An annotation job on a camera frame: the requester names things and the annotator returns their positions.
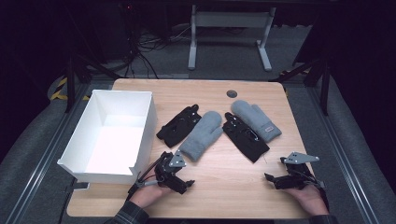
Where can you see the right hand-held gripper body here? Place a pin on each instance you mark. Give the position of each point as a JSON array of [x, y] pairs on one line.
[[295, 179]]

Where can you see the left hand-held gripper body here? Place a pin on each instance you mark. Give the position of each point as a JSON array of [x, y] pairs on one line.
[[168, 175]]

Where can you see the black glove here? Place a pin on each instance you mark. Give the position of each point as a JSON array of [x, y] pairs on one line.
[[246, 138], [179, 127]]

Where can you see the plain grey mitten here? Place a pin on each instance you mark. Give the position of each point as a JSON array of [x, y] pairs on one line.
[[202, 135]]

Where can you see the grey mitten with label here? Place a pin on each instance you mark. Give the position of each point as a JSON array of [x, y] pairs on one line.
[[253, 119]]

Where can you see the white box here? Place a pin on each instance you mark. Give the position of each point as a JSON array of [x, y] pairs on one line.
[[112, 146]]

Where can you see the person's right hand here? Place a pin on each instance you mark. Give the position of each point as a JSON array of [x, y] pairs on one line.
[[309, 199]]

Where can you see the person's left hand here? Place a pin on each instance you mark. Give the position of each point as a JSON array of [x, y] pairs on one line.
[[148, 194]]

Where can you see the dark round table grommet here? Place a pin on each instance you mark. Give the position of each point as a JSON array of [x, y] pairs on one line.
[[231, 93]]

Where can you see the black metal stand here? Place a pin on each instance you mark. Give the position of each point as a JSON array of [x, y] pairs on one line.
[[70, 81], [325, 87]]

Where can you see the yellow black striped tape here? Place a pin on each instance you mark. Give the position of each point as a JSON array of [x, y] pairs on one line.
[[59, 91]]

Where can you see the grey table edge bracket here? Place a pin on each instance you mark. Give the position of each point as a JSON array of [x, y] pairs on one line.
[[320, 184], [81, 186]]

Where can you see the aluminium rail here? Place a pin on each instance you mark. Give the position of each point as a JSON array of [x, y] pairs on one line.
[[46, 155], [342, 155]]

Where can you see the white metal desk frame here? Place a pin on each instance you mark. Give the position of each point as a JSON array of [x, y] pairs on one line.
[[230, 19]]

